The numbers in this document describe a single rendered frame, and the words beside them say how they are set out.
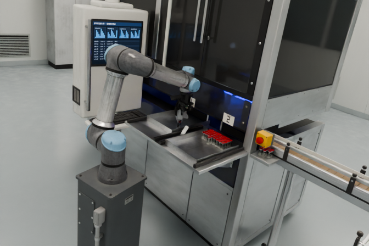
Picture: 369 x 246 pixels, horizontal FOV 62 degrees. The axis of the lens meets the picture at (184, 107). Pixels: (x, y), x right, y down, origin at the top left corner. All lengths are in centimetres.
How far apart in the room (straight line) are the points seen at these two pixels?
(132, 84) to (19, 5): 458
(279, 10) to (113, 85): 90
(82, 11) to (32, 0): 468
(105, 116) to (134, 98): 85
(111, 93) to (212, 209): 110
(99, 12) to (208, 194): 139
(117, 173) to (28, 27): 545
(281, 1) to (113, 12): 108
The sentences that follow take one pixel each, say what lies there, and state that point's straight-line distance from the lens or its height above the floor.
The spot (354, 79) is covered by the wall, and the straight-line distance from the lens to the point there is 640.
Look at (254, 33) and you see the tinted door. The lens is 176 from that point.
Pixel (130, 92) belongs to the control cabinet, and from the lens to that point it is 239.
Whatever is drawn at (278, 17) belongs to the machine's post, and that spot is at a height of 165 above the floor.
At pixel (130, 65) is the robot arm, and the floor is 136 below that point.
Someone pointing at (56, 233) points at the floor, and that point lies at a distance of 254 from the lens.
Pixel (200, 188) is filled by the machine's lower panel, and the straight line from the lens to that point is 224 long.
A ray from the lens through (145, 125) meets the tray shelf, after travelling 201.
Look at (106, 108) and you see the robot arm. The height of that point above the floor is 112.
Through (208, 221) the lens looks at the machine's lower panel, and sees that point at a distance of 230.
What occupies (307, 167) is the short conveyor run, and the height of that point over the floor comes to 91.
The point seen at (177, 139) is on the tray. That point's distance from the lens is 183.
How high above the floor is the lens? 170
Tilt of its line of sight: 20 degrees down
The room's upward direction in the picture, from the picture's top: 8 degrees clockwise
